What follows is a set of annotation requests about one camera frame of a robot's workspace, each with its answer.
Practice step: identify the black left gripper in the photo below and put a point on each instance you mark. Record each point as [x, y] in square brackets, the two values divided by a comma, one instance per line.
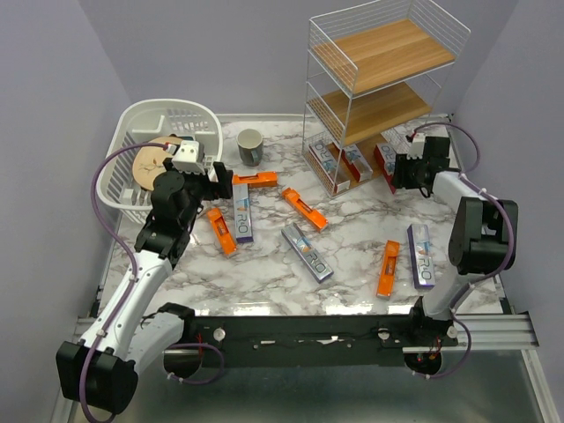
[222, 189]

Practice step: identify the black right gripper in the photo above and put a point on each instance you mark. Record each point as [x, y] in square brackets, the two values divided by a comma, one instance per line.
[400, 179]

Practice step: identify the purple silver toothpaste box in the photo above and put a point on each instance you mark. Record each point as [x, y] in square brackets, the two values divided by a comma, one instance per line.
[308, 254]
[421, 256]
[242, 214]

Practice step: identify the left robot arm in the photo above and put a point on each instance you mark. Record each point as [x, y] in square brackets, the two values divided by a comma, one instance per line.
[102, 369]

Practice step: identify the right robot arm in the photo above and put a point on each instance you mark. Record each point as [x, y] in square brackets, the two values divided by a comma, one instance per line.
[483, 239]

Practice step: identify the dark green ceramic mug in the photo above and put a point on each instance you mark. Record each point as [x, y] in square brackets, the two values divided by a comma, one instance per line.
[250, 145]

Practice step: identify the orange toothpaste box near mug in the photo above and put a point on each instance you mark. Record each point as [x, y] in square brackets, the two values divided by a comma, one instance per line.
[258, 180]

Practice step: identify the beige painted plate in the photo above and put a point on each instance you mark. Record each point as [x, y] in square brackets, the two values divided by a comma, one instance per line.
[148, 164]

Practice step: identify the orange toothpaste box left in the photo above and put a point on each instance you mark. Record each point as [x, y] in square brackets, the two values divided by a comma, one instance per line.
[220, 228]

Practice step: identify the white plastic dish basket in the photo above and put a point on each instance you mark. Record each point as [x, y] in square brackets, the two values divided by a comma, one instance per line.
[143, 122]

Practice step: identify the orange toothpaste box centre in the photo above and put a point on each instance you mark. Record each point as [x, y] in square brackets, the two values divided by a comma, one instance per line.
[311, 215]

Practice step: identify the orange toothpaste box right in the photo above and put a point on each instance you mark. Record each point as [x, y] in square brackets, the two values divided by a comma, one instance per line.
[387, 276]

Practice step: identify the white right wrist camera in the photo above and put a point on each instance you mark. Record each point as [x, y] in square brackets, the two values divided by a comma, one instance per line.
[417, 146]

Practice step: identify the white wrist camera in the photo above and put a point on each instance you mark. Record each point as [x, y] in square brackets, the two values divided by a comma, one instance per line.
[189, 160]
[417, 146]

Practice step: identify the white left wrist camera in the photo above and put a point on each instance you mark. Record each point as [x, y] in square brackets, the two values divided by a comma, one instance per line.
[189, 160]

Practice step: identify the white wire wooden shelf rack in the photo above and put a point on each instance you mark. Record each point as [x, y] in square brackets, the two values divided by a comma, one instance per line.
[372, 67]

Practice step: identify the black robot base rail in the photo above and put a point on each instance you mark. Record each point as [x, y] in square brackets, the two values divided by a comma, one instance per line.
[311, 340]

